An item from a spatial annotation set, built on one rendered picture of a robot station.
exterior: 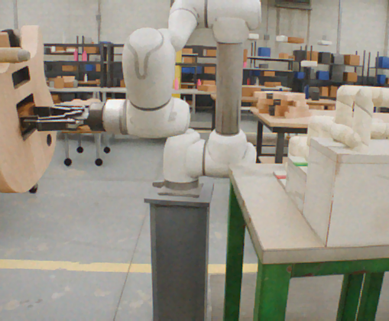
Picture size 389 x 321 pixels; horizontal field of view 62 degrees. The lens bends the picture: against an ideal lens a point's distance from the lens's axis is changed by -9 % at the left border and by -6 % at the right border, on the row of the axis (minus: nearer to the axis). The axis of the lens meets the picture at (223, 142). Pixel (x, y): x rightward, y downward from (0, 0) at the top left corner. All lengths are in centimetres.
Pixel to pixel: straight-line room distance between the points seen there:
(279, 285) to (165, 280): 103
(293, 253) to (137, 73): 46
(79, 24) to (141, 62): 1171
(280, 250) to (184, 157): 90
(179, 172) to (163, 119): 66
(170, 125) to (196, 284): 96
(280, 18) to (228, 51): 1098
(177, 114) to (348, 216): 45
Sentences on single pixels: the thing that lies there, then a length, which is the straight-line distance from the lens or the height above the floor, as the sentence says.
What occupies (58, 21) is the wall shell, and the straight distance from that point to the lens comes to 1266.
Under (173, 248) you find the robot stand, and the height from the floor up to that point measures 47.
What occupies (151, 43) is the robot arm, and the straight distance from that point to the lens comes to 72.
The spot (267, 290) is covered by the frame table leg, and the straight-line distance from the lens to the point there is 67.
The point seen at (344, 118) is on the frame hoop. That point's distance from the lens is 68.
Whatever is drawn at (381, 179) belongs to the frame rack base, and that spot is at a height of 106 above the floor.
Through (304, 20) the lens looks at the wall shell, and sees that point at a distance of 1248.
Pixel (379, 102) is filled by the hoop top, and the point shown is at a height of 119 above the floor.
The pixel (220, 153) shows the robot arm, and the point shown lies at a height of 90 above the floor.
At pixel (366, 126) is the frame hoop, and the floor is 115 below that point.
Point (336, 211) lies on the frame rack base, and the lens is 62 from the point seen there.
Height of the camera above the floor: 122
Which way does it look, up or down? 11 degrees down
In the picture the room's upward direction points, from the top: 2 degrees clockwise
